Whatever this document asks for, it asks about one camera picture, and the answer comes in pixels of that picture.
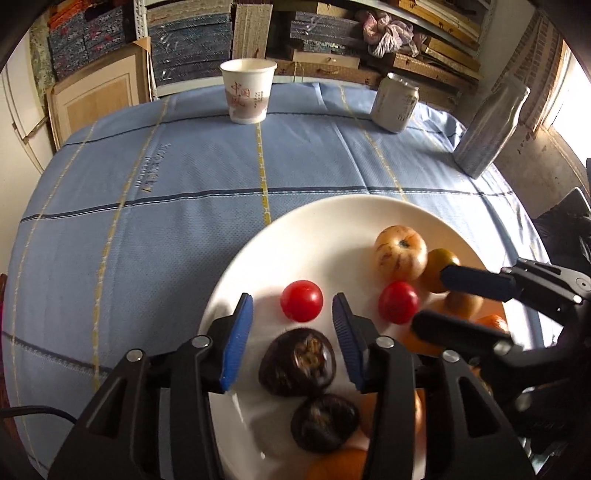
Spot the stack of blue patterned boxes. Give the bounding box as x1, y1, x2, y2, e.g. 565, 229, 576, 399
290, 11, 365, 51
148, 14, 234, 86

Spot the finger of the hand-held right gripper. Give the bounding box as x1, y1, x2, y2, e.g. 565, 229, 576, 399
411, 310, 525, 365
440, 257, 591, 305

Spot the pink cloth bundle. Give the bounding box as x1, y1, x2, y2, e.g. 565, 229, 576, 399
362, 10, 428, 58

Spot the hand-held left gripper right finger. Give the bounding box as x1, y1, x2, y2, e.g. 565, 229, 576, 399
332, 292, 536, 480

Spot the stack of blue red boxes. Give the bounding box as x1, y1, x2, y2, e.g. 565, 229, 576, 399
46, 4, 134, 79

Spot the orange mandarin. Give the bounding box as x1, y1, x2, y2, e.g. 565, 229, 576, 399
475, 314, 509, 334
305, 447, 370, 480

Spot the silver metal bottle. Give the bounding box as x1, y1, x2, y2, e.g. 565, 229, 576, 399
452, 83, 531, 179

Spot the white paper cup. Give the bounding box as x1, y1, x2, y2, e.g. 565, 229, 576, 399
220, 58, 277, 124

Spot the pale striped apple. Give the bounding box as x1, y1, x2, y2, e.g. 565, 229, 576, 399
374, 224, 428, 283

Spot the tan speckled apple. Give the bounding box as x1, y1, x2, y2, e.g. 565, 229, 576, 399
444, 290, 485, 320

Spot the green patterned board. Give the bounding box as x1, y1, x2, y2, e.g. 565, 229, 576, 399
30, 18, 56, 84

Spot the white metal shelf rack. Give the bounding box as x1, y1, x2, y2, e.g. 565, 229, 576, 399
134, 0, 490, 93

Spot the dark purple mangosteen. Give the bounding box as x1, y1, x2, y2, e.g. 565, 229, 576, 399
291, 393, 362, 454
259, 328, 337, 398

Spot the white round plate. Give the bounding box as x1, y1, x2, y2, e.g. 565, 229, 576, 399
198, 195, 509, 480

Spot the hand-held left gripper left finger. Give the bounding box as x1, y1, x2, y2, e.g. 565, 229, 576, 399
48, 292, 254, 480

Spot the black cable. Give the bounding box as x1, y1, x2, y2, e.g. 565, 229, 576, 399
0, 405, 77, 423

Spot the stack of flat wooden boxes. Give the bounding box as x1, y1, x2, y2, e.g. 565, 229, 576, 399
392, 0, 485, 88

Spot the upright woven straw box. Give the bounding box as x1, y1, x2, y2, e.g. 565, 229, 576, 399
232, 4, 273, 58

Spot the pale drink can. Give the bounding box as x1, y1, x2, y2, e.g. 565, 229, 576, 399
372, 72, 420, 134

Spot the blue checked tablecloth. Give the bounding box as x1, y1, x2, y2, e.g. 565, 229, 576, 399
2, 82, 568, 480

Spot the black jacket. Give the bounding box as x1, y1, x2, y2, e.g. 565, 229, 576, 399
531, 187, 591, 278

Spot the red tomato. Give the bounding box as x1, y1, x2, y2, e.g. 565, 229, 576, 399
379, 281, 421, 325
280, 280, 324, 323

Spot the orange brown round fruit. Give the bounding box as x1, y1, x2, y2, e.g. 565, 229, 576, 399
358, 390, 426, 439

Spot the wooden framed panel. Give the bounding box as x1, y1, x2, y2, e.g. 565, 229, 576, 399
46, 46, 153, 151

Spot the bright window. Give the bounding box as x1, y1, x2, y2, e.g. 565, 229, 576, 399
540, 39, 591, 148

